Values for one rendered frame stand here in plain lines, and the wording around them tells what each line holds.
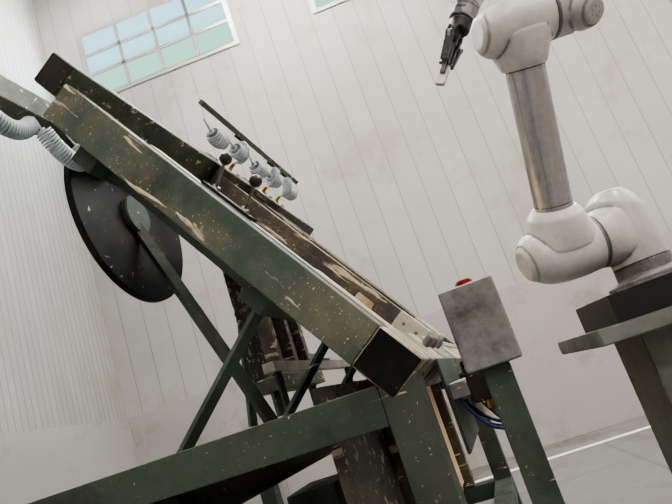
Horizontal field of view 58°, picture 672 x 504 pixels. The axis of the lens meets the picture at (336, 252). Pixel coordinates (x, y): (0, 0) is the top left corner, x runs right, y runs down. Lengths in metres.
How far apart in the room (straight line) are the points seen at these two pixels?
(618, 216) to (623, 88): 4.34
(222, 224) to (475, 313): 0.63
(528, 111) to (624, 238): 0.43
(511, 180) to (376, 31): 1.97
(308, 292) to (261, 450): 0.36
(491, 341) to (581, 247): 0.51
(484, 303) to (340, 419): 0.40
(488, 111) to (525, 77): 4.18
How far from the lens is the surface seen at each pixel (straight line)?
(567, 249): 1.69
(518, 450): 1.34
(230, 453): 1.45
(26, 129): 2.36
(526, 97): 1.64
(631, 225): 1.79
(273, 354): 3.06
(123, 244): 2.69
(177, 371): 5.77
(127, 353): 6.00
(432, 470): 1.33
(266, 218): 2.38
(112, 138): 1.71
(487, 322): 1.30
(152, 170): 1.61
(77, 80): 1.89
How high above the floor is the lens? 0.76
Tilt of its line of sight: 14 degrees up
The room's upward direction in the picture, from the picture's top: 19 degrees counter-clockwise
